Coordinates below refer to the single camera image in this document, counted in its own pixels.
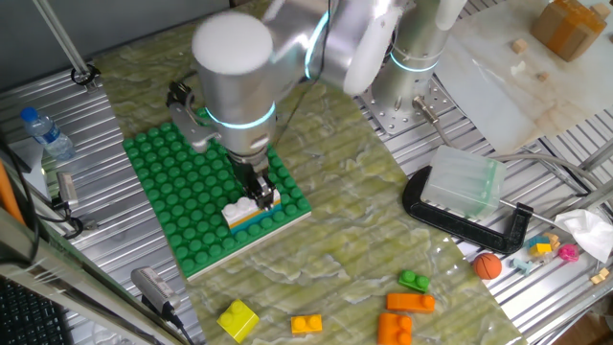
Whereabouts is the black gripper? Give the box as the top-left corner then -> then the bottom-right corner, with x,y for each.
228,150 -> 276,211

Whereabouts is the white four-stud block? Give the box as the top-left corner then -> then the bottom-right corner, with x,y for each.
220,189 -> 282,229

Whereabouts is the yellow-orange four-stud block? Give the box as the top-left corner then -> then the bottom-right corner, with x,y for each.
228,201 -> 283,230

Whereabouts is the teal four-stud block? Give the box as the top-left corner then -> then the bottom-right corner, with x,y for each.
231,205 -> 284,236

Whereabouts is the green studded baseplate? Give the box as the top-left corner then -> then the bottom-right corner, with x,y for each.
122,107 -> 312,281

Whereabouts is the green marble pattern mat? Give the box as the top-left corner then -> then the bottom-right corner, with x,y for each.
93,0 -> 528,345

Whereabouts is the lime square block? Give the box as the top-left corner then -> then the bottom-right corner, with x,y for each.
216,298 -> 261,344

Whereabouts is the yellow-orange two-stud block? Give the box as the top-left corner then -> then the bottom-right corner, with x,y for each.
290,313 -> 324,335

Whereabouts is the green two-stud block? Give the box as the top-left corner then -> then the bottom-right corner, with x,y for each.
397,268 -> 431,294

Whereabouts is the orange long sloped block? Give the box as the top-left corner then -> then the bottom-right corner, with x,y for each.
385,291 -> 437,315

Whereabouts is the orange square block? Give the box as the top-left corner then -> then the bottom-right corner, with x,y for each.
376,311 -> 414,345

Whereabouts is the black C-clamp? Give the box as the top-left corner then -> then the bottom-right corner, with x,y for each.
401,165 -> 561,255

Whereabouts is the translucent plastic box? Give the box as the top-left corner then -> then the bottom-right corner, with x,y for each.
420,144 -> 508,221

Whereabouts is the black pole clamp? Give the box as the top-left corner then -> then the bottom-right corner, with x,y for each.
70,64 -> 102,88

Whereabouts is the clear water bottle blue cap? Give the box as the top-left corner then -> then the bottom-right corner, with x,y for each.
19,105 -> 77,162

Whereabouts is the small toy basketball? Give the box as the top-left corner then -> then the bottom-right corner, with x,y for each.
472,252 -> 504,281

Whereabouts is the black keyboard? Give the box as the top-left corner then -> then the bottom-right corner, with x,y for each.
0,276 -> 74,345

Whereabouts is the white marble pattern mat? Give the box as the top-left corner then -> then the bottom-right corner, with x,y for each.
433,0 -> 613,155

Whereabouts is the light blue toy piece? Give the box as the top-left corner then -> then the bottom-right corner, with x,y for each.
508,257 -> 534,277

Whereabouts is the small pink toy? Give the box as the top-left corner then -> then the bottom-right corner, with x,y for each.
557,242 -> 580,264

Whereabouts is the white crumpled tissue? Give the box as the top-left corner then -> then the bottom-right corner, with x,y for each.
554,208 -> 613,264

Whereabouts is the cardboard box orange tape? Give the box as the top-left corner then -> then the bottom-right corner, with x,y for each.
530,0 -> 608,62

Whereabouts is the small wooden block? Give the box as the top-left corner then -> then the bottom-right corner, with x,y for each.
589,266 -> 611,287

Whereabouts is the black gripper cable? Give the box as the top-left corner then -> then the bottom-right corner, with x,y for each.
171,70 -> 199,88
271,0 -> 335,150

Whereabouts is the black cable connector bundle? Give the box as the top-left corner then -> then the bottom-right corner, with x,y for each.
165,80 -> 193,109

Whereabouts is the silver exterior camera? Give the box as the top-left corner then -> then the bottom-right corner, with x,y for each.
55,171 -> 80,208
130,265 -> 183,315

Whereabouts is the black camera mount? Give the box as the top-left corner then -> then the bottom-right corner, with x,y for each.
141,294 -> 195,345

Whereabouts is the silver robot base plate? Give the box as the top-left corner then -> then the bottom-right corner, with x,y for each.
356,79 -> 459,137

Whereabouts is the metal camera bracket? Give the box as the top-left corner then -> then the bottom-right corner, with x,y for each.
50,198 -> 100,240

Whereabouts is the grey base cable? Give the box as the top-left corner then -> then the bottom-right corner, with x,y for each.
411,95 -> 604,193

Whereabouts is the black base cable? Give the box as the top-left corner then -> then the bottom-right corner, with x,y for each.
383,26 -> 399,61

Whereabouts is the aluminium frame rail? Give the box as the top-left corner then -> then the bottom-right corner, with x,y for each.
0,205 -> 193,345

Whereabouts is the metal camera pole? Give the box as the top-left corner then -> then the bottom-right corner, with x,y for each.
31,0 -> 102,93

